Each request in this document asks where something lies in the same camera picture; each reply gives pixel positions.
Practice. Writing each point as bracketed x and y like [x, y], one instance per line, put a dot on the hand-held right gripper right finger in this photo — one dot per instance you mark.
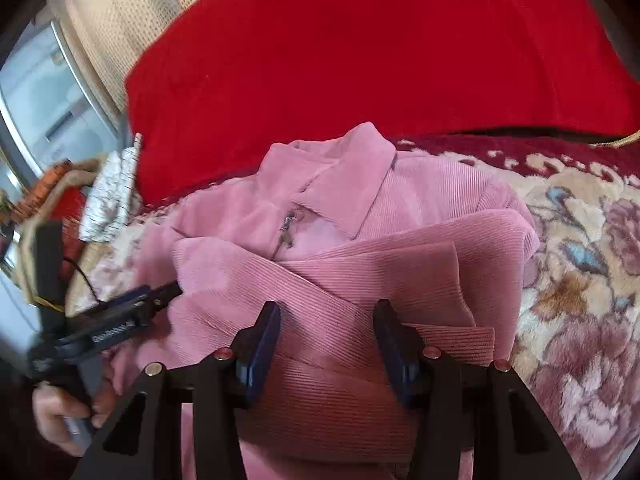
[397, 360]

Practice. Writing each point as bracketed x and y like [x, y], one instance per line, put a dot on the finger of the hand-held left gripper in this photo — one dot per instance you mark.
[157, 294]

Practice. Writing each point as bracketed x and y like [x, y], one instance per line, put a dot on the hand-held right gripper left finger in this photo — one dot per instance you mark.
[260, 355]

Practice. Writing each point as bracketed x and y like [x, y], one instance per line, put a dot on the pink ribbed zip sweater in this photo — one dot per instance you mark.
[360, 240]

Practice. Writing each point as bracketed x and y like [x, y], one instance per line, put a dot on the person's left hand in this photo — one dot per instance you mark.
[52, 412]

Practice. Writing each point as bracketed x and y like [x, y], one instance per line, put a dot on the white patterned cloth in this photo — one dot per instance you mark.
[112, 195]

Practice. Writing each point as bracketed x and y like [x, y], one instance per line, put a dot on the basket with orange and red cloth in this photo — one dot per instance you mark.
[65, 190]

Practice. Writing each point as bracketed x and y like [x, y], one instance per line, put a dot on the floral plush blanket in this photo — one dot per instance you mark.
[580, 280]

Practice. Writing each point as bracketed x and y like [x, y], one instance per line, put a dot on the glass window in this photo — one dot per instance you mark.
[55, 105]

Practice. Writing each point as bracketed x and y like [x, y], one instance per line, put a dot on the beige textured cloth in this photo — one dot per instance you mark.
[120, 25]

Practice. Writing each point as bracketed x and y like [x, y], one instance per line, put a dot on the red blanket with gold fringe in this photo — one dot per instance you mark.
[380, 55]

